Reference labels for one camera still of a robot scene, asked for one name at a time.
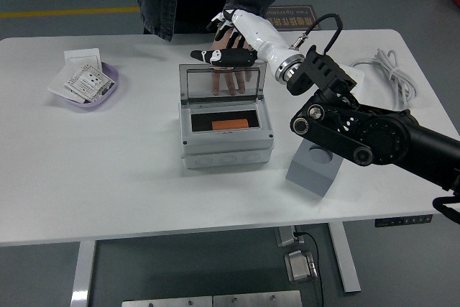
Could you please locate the grey electrical enclosure box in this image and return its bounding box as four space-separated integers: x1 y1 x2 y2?
178 100 277 170

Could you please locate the brown floor sign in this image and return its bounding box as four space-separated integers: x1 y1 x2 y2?
264 5 321 32

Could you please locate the metal base plate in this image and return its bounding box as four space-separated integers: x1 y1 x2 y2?
212 290 303 307
121 295 214 307

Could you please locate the white blank switch plate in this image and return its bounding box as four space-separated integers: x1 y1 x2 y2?
64 47 104 71

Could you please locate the transparent hinged box lid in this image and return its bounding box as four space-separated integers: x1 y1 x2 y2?
178 61 269 104

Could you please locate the grey cube with round hole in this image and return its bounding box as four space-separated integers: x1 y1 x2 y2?
285 139 345 198

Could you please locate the metal floor socket box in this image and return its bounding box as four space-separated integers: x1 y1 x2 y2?
284 249 319 283

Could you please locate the black floor cable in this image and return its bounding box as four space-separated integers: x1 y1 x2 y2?
294 231 325 307

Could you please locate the white power cord with plug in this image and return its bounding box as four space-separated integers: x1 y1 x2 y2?
350 48 420 111

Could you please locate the purple plastic tray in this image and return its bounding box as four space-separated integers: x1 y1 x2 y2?
53 61 120 109

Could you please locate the printed socket packet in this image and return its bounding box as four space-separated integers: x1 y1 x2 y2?
65 64 116 104

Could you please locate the white flat packet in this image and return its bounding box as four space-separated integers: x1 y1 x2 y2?
47 64 88 104

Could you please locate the black table control panel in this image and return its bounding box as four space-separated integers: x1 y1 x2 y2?
374 214 433 229

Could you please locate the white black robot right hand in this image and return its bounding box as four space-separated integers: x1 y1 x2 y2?
190 7 305 71

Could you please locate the orange cylinder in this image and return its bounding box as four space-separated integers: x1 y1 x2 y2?
211 118 250 132

